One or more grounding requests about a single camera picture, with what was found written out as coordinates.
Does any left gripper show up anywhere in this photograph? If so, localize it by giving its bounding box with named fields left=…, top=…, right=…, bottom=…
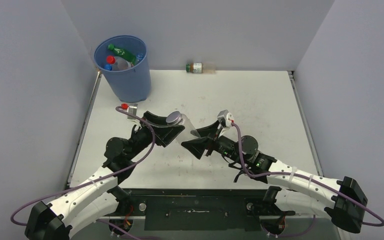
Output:
left=125, top=111, right=185, bottom=160

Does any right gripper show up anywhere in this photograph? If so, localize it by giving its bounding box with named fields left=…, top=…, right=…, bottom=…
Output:
left=182, top=119, right=247, bottom=166

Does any clear plastic jar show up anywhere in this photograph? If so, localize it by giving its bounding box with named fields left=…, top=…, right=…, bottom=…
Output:
left=165, top=111, right=202, bottom=145

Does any green cap brown bottle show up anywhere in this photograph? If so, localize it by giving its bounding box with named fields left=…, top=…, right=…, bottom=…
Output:
left=185, top=62, right=216, bottom=74

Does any blue label crushed bottle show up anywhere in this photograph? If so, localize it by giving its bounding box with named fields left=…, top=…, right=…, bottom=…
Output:
left=136, top=53, right=145, bottom=64

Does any red label water bottle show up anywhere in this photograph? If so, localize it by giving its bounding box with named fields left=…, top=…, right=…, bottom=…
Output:
left=106, top=55, right=133, bottom=71

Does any Pepsi logo bottle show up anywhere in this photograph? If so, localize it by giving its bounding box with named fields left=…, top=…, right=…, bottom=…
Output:
left=104, top=64, right=112, bottom=71

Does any green plastic bottle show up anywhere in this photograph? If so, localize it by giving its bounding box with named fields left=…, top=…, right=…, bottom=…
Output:
left=107, top=43, right=137, bottom=65

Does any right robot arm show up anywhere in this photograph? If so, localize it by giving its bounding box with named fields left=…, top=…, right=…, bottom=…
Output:
left=181, top=123, right=368, bottom=234

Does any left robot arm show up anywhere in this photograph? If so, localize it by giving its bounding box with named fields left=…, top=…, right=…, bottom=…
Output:
left=24, top=111, right=185, bottom=240

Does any blue plastic bin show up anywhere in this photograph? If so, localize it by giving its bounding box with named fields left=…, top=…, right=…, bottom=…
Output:
left=93, top=35, right=152, bottom=103

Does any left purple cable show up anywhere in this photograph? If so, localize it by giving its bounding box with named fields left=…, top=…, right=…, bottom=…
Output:
left=10, top=105, right=156, bottom=227

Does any purple cable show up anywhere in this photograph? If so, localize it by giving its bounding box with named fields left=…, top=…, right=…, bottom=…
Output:
left=231, top=123, right=384, bottom=228
left=10, top=105, right=156, bottom=227

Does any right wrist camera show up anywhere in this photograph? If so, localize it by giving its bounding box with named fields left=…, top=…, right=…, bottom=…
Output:
left=217, top=109, right=235, bottom=128

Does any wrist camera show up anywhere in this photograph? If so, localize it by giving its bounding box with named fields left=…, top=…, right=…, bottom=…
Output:
left=120, top=103, right=138, bottom=122
left=217, top=109, right=235, bottom=128

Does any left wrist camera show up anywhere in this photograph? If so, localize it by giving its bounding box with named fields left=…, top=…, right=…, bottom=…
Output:
left=120, top=103, right=138, bottom=122

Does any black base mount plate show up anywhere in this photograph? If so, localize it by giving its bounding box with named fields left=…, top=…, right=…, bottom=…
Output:
left=103, top=187, right=296, bottom=231

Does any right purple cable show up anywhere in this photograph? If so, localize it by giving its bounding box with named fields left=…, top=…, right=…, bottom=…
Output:
left=231, top=123, right=384, bottom=228

